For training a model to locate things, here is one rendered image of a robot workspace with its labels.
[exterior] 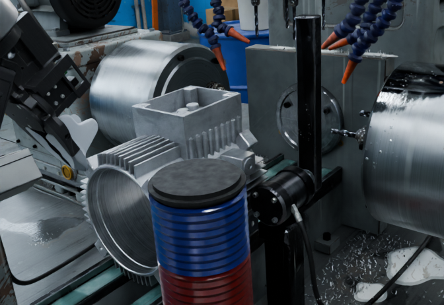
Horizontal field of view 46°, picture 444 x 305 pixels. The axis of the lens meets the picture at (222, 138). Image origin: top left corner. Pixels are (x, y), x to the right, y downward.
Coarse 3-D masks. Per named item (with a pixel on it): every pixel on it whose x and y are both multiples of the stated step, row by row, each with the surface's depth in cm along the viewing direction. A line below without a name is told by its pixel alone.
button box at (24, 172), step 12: (12, 156) 76; (24, 156) 77; (0, 168) 75; (12, 168) 76; (24, 168) 77; (36, 168) 78; (0, 180) 74; (12, 180) 75; (24, 180) 76; (36, 180) 78; (0, 192) 73; (12, 192) 77
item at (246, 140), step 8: (240, 136) 75; (248, 136) 76; (240, 144) 76; (248, 144) 75; (88, 160) 70; (96, 160) 71; (88, 168) 70; (88, 176) 71; (144, 184) 63; (104, 248) 74; (104, 256) 75
